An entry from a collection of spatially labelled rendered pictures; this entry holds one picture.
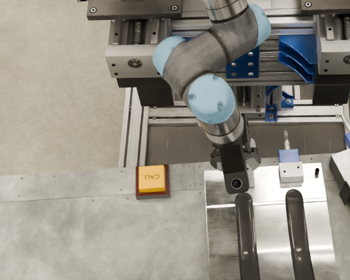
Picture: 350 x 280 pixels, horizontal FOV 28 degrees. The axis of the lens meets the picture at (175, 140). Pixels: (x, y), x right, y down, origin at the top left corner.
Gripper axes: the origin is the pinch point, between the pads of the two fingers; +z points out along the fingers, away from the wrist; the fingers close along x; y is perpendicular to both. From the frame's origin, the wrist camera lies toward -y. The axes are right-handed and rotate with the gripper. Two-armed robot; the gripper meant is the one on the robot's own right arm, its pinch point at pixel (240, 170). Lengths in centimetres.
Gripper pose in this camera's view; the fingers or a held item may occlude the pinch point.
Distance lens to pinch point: 150.1
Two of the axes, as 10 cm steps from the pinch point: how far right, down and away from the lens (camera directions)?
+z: 2.4, 3.6, 9.0
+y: -0.5, -9.2, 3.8
